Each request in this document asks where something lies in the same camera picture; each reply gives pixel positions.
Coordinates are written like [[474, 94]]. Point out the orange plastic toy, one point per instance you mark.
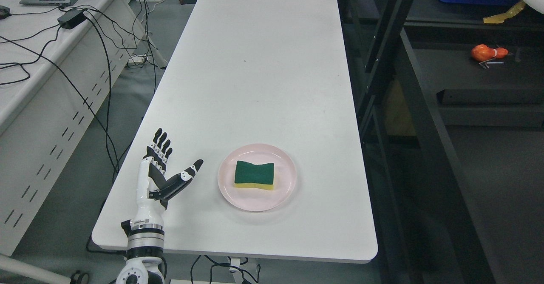
[[482, 53]]

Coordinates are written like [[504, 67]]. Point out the green yellow sponge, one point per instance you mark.
[[249, 175]]

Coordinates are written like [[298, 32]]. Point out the white power strip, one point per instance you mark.
[[136, 60]]

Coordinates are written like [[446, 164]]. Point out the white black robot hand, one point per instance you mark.
[[153, 189]]

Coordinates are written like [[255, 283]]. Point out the pink round plate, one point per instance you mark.
[[254, 199]]

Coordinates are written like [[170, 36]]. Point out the white table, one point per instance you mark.
[[256, 71]]

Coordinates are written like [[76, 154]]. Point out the dark grey metal shelf rack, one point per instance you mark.
[[453, 147]]

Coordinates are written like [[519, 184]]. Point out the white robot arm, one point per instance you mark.
[[144, 255]]

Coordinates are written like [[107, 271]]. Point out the white side desk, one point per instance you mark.
[[52, 81]]

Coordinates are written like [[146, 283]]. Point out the black power adapter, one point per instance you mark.
[[71, 19]]

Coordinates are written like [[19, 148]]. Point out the yellow tape piece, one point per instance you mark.
[[510, 13]]

